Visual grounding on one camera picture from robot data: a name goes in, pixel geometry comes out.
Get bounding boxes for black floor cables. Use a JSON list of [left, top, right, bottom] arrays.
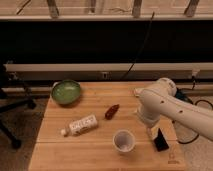
[[173, 75, 213, 145]]

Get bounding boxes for white labelled bottle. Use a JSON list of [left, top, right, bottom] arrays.
[[60, 115, 98, 137]]

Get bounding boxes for teal power adapter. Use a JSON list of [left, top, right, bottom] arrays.
[[175, 90, 191, 103]]

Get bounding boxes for black office chair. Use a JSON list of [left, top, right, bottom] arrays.
[[0, 63, 38, 150]]

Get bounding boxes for green ceramic bowl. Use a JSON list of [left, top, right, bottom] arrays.
[[51, 80, 81, 105]]

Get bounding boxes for white baseboard heater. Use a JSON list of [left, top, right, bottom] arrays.
[[5, 62, 213, 81]]

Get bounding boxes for dark red chili pepper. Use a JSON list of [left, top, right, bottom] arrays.
[[105, 104, 120, 120]]

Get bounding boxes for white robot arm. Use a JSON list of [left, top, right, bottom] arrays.
[[135, 78, 213, 141]]

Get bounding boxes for black hanging cable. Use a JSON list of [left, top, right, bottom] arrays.
[[119, 11, 156, 81]]

